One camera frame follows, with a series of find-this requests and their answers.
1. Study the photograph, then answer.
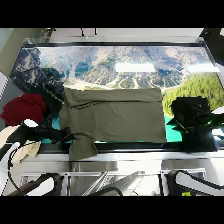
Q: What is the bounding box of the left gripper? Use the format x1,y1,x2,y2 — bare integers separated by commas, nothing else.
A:
49,127,77,144

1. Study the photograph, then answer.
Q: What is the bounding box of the olive green T-shirt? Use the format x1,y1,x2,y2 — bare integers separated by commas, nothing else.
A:
59,87,168,162

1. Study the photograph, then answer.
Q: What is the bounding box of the cream garment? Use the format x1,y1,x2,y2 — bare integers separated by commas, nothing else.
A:
0,125,42,164

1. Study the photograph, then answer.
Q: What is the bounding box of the red garment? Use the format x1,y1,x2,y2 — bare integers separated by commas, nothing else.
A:
0,93,48,127

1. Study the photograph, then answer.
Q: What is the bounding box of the dark camouflage garment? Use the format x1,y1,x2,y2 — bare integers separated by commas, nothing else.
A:
10,65,66,116

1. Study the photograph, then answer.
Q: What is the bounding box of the black garment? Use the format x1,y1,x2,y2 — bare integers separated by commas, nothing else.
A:
168,96,220,153

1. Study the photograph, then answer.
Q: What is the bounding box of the black cable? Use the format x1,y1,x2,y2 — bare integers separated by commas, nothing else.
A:
6,146,25,195

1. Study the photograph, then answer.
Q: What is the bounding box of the silver frame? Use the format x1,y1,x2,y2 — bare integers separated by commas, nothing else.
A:
0,150,224,197

